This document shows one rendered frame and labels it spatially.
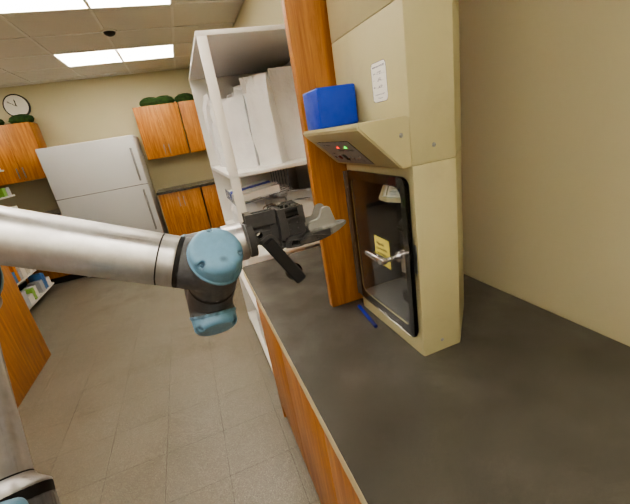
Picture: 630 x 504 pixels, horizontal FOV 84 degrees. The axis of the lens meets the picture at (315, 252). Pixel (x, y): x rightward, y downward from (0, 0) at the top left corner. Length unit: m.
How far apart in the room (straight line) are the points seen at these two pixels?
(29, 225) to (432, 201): 0.69
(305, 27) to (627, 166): 0.82
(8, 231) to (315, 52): 0.82
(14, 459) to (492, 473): 0.69
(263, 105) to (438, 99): 1.27
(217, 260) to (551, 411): 0.68
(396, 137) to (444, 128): 0.12
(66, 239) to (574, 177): 1.03
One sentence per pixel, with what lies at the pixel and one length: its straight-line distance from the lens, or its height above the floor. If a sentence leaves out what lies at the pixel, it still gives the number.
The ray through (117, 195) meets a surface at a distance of 5.60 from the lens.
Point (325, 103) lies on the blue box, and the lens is 0.89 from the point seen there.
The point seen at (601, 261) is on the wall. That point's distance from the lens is 1.08.
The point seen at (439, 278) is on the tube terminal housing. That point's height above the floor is 1.14.
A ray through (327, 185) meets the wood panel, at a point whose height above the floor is 1.35.
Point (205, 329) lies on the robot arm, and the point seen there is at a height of 1.24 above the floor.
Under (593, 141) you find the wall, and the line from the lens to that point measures 1.03.
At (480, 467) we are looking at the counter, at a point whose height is 0.94.
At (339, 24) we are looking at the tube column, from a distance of 1.01.
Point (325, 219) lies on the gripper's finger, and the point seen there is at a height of 1.34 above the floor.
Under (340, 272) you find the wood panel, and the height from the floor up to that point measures 1.06.
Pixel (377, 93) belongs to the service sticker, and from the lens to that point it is 0.85.
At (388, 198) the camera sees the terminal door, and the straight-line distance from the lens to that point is 0.84.
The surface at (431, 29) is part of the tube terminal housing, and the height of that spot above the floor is 1.65.
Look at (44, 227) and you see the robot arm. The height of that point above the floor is 1.45.
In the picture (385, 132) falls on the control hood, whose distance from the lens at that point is 0.73.
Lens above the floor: 1.52
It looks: 19 degrees down
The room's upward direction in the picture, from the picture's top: 10 degrees counter-clockwise
